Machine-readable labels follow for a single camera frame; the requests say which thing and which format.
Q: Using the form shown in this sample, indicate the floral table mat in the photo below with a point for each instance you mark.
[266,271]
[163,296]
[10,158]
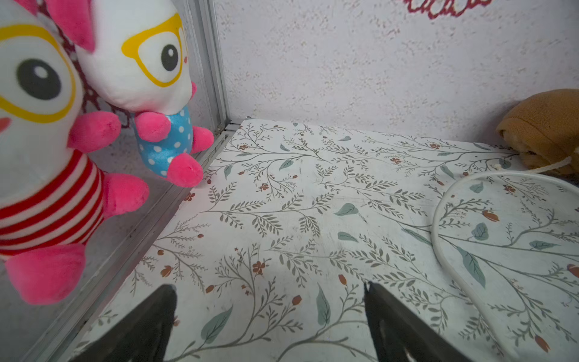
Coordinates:
[270,253]

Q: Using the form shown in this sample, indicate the brown plush toy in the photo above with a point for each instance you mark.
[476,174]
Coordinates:
[543,129]

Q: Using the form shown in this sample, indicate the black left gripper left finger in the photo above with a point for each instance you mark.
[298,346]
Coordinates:
[142,335]

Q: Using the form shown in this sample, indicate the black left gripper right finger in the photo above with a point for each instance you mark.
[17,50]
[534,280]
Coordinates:
[400,335]

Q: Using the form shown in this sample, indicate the white plush blue dotted shirt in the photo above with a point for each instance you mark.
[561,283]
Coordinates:
[134,54]

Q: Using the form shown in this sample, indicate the white plush red striped shirt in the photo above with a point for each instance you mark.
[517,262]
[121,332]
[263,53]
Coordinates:
[53,196]

